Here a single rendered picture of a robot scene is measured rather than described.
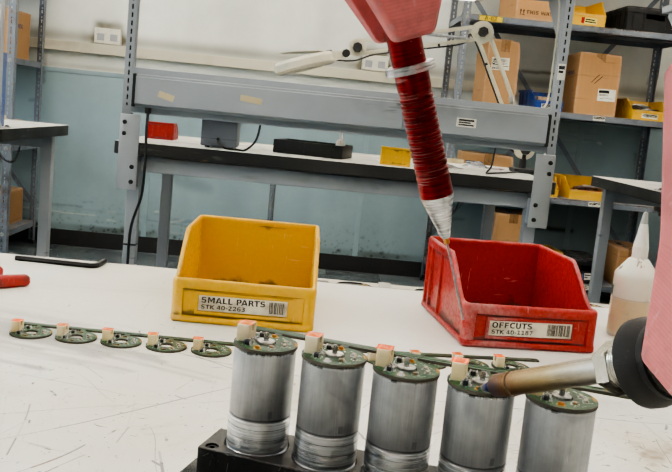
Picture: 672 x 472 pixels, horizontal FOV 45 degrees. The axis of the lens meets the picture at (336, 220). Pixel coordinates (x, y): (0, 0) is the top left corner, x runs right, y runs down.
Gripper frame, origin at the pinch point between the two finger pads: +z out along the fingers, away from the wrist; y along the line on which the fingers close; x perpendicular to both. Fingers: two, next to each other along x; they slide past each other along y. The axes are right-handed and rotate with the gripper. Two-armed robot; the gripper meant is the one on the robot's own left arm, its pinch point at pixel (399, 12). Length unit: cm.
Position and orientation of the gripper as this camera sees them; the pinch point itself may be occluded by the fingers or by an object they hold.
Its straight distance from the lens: 26.2
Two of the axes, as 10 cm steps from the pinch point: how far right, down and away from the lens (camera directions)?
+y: -3.6, -1.6, 9.2
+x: -9.1, 3.0, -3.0
